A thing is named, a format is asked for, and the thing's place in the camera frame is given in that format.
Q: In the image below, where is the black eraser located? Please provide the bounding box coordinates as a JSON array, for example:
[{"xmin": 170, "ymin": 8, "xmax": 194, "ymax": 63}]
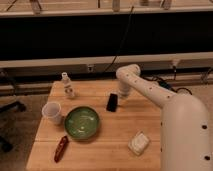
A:
[{"xmin": 106, "ymin": 93, "xmax": 118, "ymax": 112}]

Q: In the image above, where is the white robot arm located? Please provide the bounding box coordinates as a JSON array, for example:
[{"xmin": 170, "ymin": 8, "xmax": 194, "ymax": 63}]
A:
[{"xmin": 116, "ymin": 64, "xmax": 213, "ymax": 171}]

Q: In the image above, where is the green bowl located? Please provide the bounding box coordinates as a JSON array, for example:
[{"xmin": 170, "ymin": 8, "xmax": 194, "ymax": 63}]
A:
[{"xmin": 64, "ymin": 106, "xmax": 100, "ymax": 141}]

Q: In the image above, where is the clear plastic bottle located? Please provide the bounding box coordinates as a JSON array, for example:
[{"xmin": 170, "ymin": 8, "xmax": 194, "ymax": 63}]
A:
[{"xmin": 61, "ymin": 72, "xmax": 75, "ymax": 99}]

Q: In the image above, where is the white square box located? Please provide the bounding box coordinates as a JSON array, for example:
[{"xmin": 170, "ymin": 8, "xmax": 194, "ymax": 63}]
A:
[{"xmin": 128, "ymin": 131, "xmax": 150, "ymax": 156}]

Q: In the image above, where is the white cup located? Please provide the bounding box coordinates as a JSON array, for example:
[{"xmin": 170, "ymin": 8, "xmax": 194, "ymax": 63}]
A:
[{"xmin": 42, "ymin": 102, "xmax": 62, "ymax": 125}]

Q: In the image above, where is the black hanging cable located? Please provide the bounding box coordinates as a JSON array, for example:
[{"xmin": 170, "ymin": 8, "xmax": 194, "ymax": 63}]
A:
[{"xmin": 100, "ymin": 4, "xmax": 135, "ymax": 74}]

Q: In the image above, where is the black floor cable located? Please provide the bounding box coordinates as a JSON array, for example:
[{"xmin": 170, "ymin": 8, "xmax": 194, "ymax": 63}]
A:
[{"xmin": 143, "ymin": 75, "xmax": 194, "ymax": 96}]

